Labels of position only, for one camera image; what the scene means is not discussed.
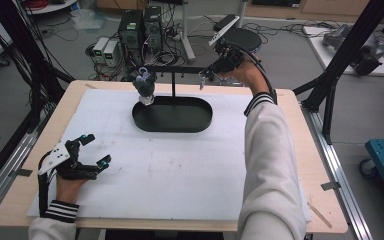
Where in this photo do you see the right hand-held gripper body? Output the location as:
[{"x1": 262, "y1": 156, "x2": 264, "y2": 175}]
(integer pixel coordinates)
[{"x1": 208, "y1": 14, "x2": 248, "y2": 75}]

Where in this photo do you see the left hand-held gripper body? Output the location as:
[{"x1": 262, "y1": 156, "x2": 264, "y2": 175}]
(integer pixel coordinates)
[{"x1": 37, "y1": 139, "x2": 99, "y2": 182}]

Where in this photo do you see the black key rack oval tray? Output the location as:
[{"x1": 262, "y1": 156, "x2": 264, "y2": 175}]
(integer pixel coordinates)
[{"x1": 131, "y1": 65, "x2": 214, "y2": 134}]

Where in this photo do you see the person's left hand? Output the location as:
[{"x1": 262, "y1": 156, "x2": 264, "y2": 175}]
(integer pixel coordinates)
[{"x1": 54, "y1": 173, "x2": 90, "y2": 205}]

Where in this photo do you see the person's right hand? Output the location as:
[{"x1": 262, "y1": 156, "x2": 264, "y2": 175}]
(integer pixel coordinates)
[{"x1": 224, "y1": 57, "x2": 271, "y2": 98}]

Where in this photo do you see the round black stool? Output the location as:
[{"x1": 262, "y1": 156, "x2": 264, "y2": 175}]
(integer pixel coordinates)
[{"x1": 219, "y1": 26, "x2": 264, "y2": 55}]

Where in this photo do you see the grey tape piece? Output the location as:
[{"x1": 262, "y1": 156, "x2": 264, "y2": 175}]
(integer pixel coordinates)
[
  {"x1": 320, "y1": 181, "x2": 342, "y2": 192},
  {"x1": 7, "y1": 168, "x2": 34, "y2": 178}
]

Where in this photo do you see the white desk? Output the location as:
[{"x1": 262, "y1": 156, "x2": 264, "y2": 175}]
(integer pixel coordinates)
[{"x1": 178, "y1": 0, "x2": 249, "y2": 65}]

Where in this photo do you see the white foam mat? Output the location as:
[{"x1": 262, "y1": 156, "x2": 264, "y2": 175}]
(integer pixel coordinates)
[{"x1": 27, "y1": 87, "x2": 313, "y2": 223}]

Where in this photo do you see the black computer tower green label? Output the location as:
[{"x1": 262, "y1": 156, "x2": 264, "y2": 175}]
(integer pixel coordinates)
[{"x1": 117, "y1": 9, "x2": 145, "y2": 65}]

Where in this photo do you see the grey power supply unit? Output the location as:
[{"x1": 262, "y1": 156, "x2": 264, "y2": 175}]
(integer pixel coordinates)
[
  {"x1": 102, "y1": 40, "x2": 121, "y2": 67},
  {"x1": 92, "y1": 36, "x2": 110, "y2": 63}
]

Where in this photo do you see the white floor board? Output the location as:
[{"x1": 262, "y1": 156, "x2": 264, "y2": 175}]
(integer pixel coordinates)
[{"x1": 302, "y1": 24, "x2": 384, "y2": 78}]

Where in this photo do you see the wooden cabinet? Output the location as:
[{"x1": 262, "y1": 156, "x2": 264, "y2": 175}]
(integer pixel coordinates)
[{"x1": 244, "y1": 0, "x2": 384, "y2": 24}]

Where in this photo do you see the clear plastic bag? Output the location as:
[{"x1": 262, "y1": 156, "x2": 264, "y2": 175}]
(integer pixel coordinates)
[{"x1": 71, "y1": 7, "x2": 108, "y2": 31}]

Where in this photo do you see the grey machine part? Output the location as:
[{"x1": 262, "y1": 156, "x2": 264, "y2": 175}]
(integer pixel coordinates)
[{"x1": 322, "y1": 23, "x2": 384, "y2": 76}]

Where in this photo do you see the round white table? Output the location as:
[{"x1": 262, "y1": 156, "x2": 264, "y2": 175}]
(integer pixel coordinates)
[{"x1": 23, "y1": 0, "x2": 78, "y2": 15}]

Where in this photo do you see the thin wooden stick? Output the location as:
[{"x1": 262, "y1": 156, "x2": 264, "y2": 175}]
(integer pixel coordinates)
[{"x1": 306, "y1": 201, "x2": 333, "y2": 230}]

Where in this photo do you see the right hand-held gripper cable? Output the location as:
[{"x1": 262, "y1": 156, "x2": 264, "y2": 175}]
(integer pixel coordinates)
[{"x1": 232, "y1": 42, "x2": 278, "y2": 105}]

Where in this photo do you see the hand-held gripper cable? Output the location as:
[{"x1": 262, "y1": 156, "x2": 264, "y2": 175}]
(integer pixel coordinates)
[
  {"x1": 36, "y1": 151, "x2": 53, "y2": 218},
  {"x1": 232, "y1": 42, "x2": 278, "y2": 105}
]

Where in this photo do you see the left hand-held gripper cable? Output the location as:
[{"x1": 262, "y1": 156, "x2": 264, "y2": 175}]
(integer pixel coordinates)
[{"x1": 36, "y1": 151, "x2": 53, "y2": 218}]

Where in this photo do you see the aluminium rail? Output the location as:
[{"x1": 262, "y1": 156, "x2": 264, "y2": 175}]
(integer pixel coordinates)
[
  {"x1": 0, "y1": 102, "x2": 58, "y2": 222},
  {"x1": 300, "y1": 102, "x2": 375, "y2": 240}
]

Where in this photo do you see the black cable bundle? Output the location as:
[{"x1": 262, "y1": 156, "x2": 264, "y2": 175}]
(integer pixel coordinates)
[{"x1": 0, "y1": 3, "x2": 59, "y2": 113}]

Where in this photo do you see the black metal frame post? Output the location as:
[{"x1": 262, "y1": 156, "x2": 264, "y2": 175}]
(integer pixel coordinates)
[
  {"x1": 0, "y1": 0, "x2": 76, "y2": 198},
  {"x1": 292, "y1": 0, "x2": 384, "y2": 145}
]

